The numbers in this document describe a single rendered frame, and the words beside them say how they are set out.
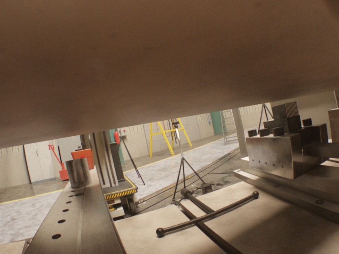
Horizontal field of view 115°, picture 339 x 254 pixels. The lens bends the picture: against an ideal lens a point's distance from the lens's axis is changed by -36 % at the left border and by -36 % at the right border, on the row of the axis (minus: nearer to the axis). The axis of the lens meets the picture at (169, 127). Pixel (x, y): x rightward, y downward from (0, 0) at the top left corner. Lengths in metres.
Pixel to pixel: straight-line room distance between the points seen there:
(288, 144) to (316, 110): 2.41
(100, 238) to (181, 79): 0.22
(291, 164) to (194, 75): 0.76
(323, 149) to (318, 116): 2.37
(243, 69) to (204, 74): 0.05
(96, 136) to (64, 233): 1.87
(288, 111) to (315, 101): 2.24
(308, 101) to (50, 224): 3.27
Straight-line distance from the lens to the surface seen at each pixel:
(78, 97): 0.18
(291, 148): 0.86
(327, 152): 0.88
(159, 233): 0.88
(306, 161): 0.96
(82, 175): 0.59
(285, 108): 1.00
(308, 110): 3.22
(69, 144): 7.34
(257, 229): 0.82
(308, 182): 0.96
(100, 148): 2.09
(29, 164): 6.67
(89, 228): 0.28
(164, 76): 0.16
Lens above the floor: 0.80
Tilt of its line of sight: 3 degrees up
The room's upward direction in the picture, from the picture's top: 12 degrees counter-clockwise
